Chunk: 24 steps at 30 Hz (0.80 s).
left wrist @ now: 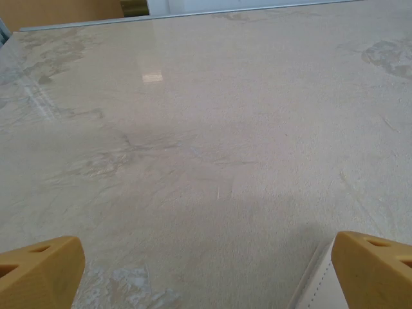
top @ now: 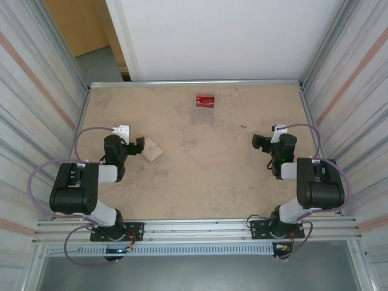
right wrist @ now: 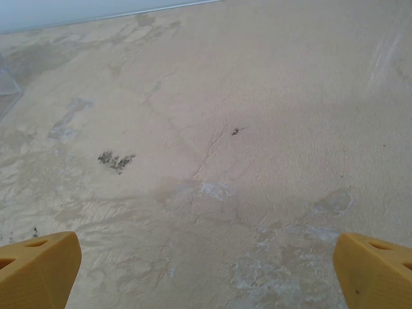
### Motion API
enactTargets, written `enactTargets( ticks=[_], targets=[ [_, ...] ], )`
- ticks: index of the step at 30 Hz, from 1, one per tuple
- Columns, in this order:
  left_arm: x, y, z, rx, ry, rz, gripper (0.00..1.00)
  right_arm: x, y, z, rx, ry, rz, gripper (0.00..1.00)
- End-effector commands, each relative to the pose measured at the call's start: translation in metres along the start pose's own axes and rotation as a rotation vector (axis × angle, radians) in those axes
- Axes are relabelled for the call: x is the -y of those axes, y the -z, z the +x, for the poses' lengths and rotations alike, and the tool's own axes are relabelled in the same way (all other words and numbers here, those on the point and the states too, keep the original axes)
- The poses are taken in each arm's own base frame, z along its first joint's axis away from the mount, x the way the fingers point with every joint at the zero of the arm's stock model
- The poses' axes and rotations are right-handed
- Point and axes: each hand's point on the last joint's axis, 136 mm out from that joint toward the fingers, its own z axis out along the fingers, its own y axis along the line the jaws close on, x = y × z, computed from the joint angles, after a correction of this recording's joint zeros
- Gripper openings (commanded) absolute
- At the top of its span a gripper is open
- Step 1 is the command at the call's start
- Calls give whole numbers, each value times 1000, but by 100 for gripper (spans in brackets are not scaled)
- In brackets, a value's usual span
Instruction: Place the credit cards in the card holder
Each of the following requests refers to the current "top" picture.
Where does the clear acrylic card holder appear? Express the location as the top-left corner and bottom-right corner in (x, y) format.
(190, 93), (217, 125)

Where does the red VIP card number 828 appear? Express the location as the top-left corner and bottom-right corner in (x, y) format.
(195, 94), (216, 109)

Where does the corrugated translucent side panel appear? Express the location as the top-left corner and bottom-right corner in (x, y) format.
(302, 0), (388, 291)
(0, 0), (91, 291)

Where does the brown wooden door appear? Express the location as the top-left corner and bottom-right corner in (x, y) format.
(44, 0), (127, 66)

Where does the grey sheet metal shelf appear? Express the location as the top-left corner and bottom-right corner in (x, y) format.
(36, 242), (363, 291)

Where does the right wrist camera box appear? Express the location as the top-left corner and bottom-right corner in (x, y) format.
(270, 123), (288, 144)

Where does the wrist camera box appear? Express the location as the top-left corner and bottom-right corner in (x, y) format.
(270, 123), (288, 144)
(111, 124), (131, 143)

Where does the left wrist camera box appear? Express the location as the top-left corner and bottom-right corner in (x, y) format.
(111, 124), (131, 143)

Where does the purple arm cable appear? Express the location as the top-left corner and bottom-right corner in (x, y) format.
(27, 126), (122, 267)
(277, 123), (352, 261)

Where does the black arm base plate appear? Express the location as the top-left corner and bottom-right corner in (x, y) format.
(250, 219), (306, 240)
(90, 222), (145, 243)

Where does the aluminium table end rail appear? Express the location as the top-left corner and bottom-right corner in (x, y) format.
(89, 79), (305, 90)

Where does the red orange wire bundle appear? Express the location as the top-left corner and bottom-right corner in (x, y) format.
(124, 229), (136, 252)
(274, 232), (296, 252)

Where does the white door frame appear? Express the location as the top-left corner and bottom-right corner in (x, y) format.
(104, 0), (143, 82)

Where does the wide aluminium base rail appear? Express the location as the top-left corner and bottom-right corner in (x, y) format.
(35, 215), (363, 243)

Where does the aluminium frame post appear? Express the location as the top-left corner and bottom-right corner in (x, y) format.
(301, 0), (360, 89)
(39, 0), (92, 92)

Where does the grey slotted cable duct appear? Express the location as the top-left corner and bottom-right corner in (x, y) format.
(45, 244), (275, 257)

